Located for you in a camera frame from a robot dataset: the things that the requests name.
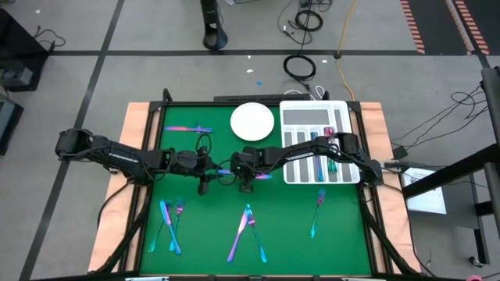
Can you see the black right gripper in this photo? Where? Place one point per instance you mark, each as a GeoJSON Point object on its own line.
{"type": "Point", "coordinates": [254, 162]}

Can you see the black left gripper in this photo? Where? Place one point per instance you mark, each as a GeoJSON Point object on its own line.
{"type": "Point", "coordinates": [189, 164]}

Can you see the iridescent rainbow fork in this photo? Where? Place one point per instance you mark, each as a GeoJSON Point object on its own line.
{"type": "Point", "coordinates": [179, 207]}
{"type": "Point", "coordinates": [156, 238]}
{"type": "Point", "coordinates": [258, 238]}
{"type": "Point", "coordinates": [315, 218]}

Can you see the iridescent rainbow spoon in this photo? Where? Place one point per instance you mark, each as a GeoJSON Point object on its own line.
{"type": "Point", "coordinates": [329, 131]}

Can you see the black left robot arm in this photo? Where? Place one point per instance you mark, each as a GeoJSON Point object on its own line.
{"type": "Point", "coordinates": [117, 154]}

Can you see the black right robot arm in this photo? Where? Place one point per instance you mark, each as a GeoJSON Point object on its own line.
{"type": "Point", "coordinates": [301, 153]}

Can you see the white round plate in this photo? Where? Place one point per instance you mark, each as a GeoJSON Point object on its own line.
{"type": "Point", "coordinates": [252, 122]}

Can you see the white cutlery organizer tray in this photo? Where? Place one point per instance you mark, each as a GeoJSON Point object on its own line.
{"type": "Point", "coordinates": [297, 117]}

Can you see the black floor stand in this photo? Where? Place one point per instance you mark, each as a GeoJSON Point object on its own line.
{"type": "Point", "coordinates": [214, 39]}

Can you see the white paper sheet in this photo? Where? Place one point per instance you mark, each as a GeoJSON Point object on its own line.
{"type": "Point", "coordinates": [429, 199]}

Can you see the black equipment case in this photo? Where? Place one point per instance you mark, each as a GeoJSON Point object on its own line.
{"type": "Point", "coordinates": [9, 125]}

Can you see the black cabinet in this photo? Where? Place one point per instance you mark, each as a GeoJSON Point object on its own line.
{"type": "Point", "coordinates": [19, 50]}

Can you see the black striped floor mat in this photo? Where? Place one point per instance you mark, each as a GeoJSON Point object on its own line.
{"type": "Point", "coordinates": [433, 23]}

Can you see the black metal rig stand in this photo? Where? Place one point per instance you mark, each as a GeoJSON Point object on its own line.
{"type": "Point", "coordinates": [493, 117]}

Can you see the black table frame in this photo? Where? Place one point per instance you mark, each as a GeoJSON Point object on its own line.
{"type": "Point", "coordinates": [187, 104]}

